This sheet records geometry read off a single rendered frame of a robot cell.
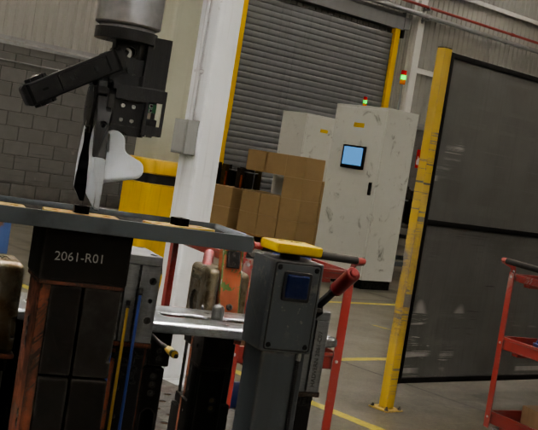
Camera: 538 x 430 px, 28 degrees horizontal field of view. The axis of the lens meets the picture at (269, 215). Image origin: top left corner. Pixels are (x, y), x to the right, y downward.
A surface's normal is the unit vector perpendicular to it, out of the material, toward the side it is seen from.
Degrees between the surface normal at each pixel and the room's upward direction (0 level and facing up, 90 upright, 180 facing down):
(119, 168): 61
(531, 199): 90
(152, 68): 90
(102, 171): 81
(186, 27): 90
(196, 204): 90
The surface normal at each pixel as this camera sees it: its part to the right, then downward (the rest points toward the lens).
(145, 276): 0.36, 0.11
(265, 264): -0.92, -0.13
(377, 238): 0.66, 0.15
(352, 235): -0.74, -0.08
